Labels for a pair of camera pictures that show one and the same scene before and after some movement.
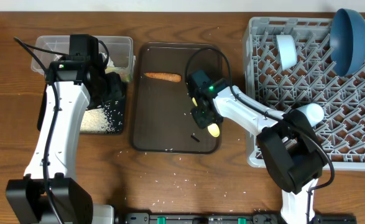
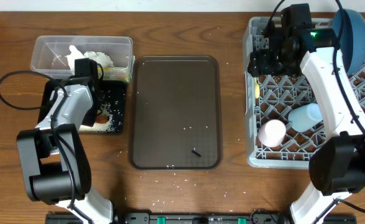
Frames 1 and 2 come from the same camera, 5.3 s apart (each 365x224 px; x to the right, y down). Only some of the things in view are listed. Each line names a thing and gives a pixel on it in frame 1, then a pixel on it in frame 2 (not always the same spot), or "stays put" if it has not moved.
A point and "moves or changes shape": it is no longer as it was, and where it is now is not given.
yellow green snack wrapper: [123, 72] stays put
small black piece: [193, 137] to [194, 152]
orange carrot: [171, 76] to [101, 119]
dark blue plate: [348, 42] stays put
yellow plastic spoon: [212, 129] to [257, 88]
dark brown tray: [162, 105] moves or changes shape
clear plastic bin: [119, 51] stays put
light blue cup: [314, 112] stays put
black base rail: [235, 218] stays put
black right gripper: [201, 121] to [258, 61]
